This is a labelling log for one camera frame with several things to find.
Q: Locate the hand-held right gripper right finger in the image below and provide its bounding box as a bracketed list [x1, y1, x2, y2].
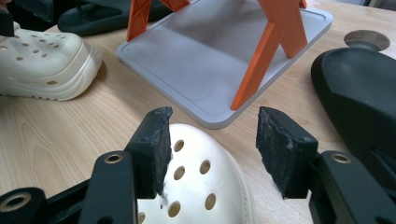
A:
[255, 105, 319, 200]

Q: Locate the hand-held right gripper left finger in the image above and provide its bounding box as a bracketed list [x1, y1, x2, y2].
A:
[124, 106, 174, 200]

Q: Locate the cream clog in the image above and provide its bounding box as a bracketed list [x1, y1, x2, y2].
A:
[0, 21, 104, 102]
[136, 122, 258, 224]

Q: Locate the dark green slipper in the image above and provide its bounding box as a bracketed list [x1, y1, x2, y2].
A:
[311, 46, 396, 200]
[57, 0, 172, 36]

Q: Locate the grey and orange shoe rack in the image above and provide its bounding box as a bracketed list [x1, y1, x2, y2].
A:
[116, 0, 334, 130]

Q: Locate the round desk cable hole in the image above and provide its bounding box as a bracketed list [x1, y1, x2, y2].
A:
[344, 29, 391, 52]

